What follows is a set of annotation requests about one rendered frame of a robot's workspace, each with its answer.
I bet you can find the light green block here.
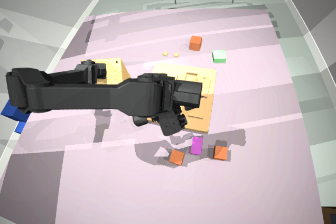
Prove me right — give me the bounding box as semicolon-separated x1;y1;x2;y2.
212;50;227;63

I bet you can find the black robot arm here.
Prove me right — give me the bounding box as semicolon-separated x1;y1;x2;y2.
5;60;203;136

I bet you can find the pink rectangular block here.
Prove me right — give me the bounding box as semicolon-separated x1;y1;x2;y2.
191;137;203;156

